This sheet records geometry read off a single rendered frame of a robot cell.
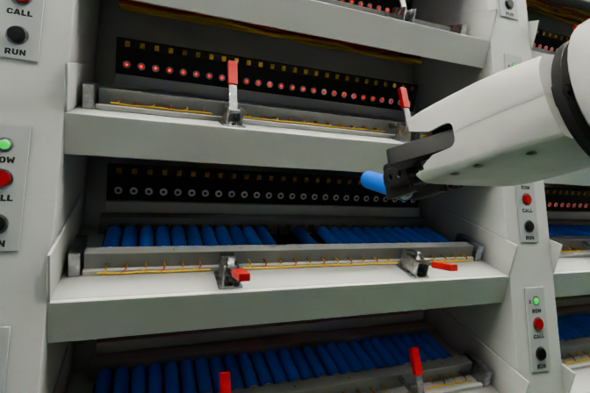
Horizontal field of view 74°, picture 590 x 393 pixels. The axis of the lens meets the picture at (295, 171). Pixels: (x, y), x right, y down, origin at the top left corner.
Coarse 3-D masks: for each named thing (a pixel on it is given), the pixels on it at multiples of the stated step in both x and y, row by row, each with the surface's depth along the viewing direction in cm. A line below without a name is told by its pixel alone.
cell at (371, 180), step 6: (366, 174) 39; (372, 174) 38; (378, 174) 38; (366, 180) 39; (372, 180) 38; (378, 180) 37; (366, 186) 39; (372, 186) 38; (378, 186) 37; (384, 186) 36; (378, 192) 38; (384, 192) 36; (402, 198) 34; (408, 198) 35
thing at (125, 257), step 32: (96, 256) 43; (128, 256) 45; (160, 256) 46; (192, 256) 47; (256, 256) 50; (288, 256) 52; (320, 256) 53; (352, 256) 55; (384, 256) 57; (448, 256) 61
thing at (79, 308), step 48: (96, 240) 52; (480, 240) 64; (48, 288) 37; (96, 288) 41; (144, 288) 42; (192, 288) 44; (240, 288) 45; (288, 288) 46; (336, 288) 49; (384, 288) 51; (432, 288) 54; (480, 288) 58; (48, 336) 38; (96, 336) 40
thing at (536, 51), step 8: (536, 24) 67; (536, 32) 92; (544, 32) 93; (552, 32) 94; (536, 40) 93; (544, 40) 94; (552, 40) 95; (560, 40) 96; (568, 40) 96; (536, 48) 78; (544, 48) 94; (552, 48) 95; (536, 56) 69
